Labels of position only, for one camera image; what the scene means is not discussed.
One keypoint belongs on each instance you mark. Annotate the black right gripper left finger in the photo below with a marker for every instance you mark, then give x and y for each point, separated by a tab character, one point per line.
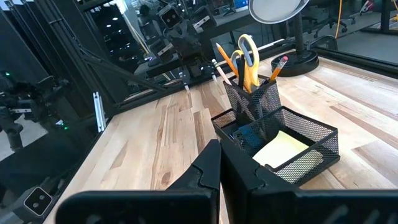
174	207

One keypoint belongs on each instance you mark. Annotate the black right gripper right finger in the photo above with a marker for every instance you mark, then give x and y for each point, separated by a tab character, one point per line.
280	208

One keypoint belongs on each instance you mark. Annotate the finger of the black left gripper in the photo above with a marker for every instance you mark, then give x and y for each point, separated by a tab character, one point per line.
186	79
212	73

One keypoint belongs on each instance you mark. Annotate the light wood pencil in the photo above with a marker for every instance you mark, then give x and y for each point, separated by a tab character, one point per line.
221	71

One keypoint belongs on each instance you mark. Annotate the yellow sticky note pad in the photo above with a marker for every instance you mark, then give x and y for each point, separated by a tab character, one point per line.
280	149

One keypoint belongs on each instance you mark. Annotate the blue eraser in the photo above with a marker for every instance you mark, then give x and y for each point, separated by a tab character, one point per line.
252	138

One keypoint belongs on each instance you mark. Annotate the black background robot arm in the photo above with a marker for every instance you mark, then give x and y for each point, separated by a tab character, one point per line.
31	99

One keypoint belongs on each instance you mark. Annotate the black mesh desk organizer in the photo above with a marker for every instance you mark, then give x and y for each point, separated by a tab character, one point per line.
323	146

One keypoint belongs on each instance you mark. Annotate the black office chair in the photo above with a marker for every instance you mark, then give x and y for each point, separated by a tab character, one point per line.
329	23

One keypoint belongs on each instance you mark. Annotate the black desk lamp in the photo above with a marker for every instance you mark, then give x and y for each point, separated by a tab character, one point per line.
295	62

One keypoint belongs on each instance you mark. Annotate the silver metal bracket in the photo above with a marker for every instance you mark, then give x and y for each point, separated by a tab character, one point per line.
99	112

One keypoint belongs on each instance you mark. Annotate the grey camera box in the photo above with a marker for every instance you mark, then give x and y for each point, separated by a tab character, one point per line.
35	202

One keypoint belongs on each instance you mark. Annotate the black aluminium table frame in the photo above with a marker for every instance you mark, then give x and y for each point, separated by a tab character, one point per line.
357	62

